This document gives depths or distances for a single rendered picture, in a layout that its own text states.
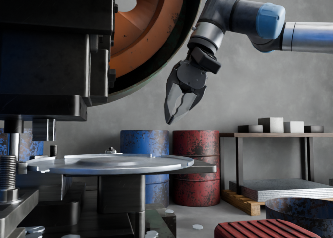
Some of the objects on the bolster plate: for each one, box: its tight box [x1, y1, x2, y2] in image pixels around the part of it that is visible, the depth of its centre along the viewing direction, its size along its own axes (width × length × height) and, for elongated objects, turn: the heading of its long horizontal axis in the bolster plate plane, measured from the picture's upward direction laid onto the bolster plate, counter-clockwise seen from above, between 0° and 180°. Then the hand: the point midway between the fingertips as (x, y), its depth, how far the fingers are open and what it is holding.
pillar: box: [7, 133, 20, 161], centre depth 56 cm, size 2×2×14 cm
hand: (171, 119), depth 65 cm, fingers closed
